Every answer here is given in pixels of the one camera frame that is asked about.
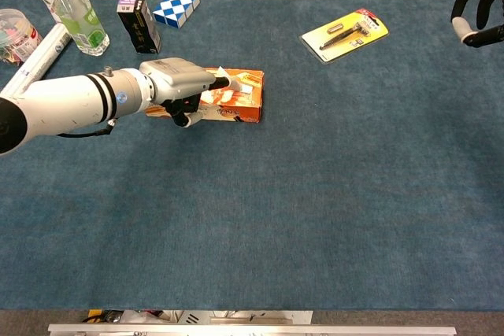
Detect orange cardboard box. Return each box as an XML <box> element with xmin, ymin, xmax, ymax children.
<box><xmin>143</xmin><ymin>67</ymin><xmax>265</xmax><ymax>124</ymax></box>

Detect blue felt table cloth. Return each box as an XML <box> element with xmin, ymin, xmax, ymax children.
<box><xmin>0</xmin><ymin>0</ymin><xmax>504</xmax><ymax>312</ymax></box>

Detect clear plastic water bottle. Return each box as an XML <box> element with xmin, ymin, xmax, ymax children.
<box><xmin>47</xmin><ymin>0</ymin><xmax>111</xmax><ymax>57</ymax></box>

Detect clear jar colourful contents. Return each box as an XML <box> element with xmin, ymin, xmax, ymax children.
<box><xmin>0</xmin><ymin>8</ymin><xmax>43</xmax><ymax>66</ymax></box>

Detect blue white snake puzzle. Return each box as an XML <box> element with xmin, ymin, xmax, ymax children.
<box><xmin>152</xmin><ymin>0</ymin><xmax>201</xmax><ymax>30</ymax></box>

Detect aluminium profile rail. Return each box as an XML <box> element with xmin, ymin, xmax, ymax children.
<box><xmin>47</xmin><ymin>323</ymin><xmax>458</xmax><ymax>336</ymax></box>

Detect white rolled paper tube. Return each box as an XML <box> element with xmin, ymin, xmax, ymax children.
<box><xmin>0</xmin><ymin>23</ymin><xmax>72</xmax><ymax>97</ymax></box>

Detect yellow razor blister pack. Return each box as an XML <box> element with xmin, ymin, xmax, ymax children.
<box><xmin>300</xmin><ymin>7</ymin><xmax>390</xmax><ymax>65</ymax></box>

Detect white metal base plate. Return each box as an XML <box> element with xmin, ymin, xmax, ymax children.
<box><xmin>172</xmin><ymin>310</ymin><xmax>314</xmax><ymax>325</ymax></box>

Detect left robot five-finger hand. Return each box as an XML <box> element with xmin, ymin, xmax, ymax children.
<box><xmin>139</xmin><ymin>57</ymin><xmax>242</xmax><ymax>128</ymax></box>

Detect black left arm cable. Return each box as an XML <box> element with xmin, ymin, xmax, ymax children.
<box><xmin>57</xmin><ymin>118</ymin><xmax>117</xmax><ymax>138</ymax></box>

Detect black purple small carton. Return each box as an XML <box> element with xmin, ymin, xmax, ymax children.
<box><xmin>117</xmin><ymin>0</ymin><xmax>162</xmax><ymax>54</ymax></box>

